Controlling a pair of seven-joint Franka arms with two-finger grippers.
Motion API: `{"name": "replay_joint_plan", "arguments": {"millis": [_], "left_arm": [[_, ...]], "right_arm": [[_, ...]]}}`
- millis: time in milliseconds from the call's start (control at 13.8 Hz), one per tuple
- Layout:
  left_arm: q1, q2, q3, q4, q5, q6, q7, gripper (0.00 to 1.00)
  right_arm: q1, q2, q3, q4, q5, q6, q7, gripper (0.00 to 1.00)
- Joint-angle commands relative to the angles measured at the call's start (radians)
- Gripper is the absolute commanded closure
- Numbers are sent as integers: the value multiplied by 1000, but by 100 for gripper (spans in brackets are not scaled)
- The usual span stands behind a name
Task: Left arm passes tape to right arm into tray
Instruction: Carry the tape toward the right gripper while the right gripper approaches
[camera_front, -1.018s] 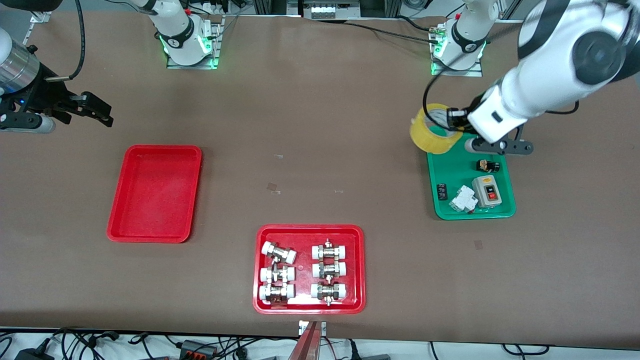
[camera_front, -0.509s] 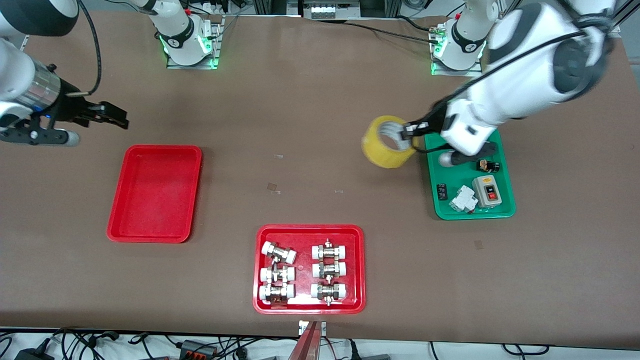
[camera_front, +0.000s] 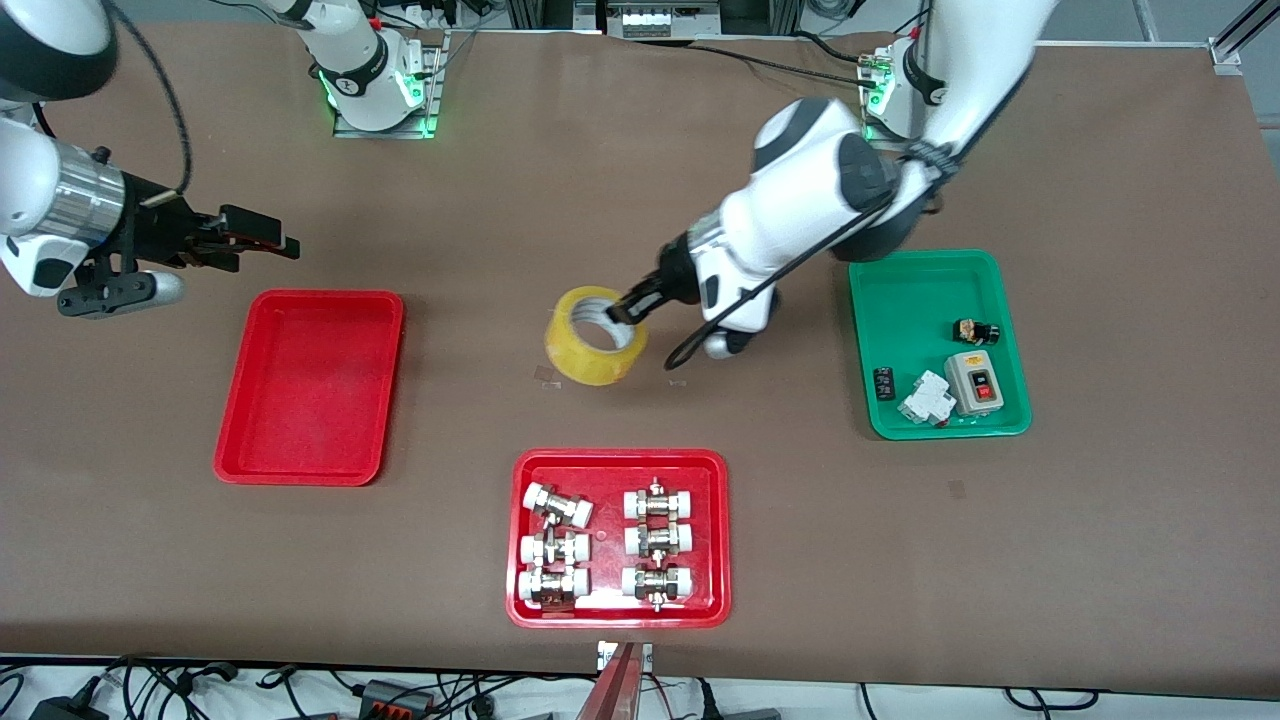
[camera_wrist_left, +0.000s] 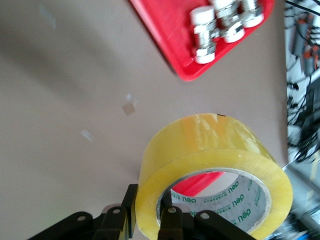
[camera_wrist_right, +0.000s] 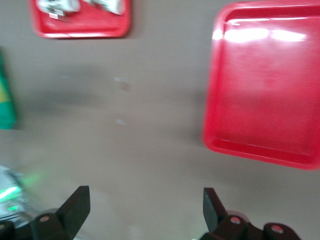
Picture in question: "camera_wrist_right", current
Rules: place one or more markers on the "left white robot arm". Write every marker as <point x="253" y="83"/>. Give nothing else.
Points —
<point x="10" y="190"/>

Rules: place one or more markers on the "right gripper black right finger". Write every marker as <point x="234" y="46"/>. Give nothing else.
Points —
<point x="212" y="210"/>

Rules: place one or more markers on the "white-ended metal pipe fitting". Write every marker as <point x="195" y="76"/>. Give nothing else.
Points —
<point x="106" y="5"/>
<point x="58" y="6"/>

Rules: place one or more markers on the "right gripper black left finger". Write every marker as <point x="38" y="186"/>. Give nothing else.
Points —
<point x="75" y="207"/>

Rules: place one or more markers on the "red plastic tray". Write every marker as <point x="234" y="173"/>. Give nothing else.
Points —
<point x="82" y="27"/>
<point x="262" y="87"/>

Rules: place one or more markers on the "green plastic tray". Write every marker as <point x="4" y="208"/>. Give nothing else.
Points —
<point x="5" y="112"/>

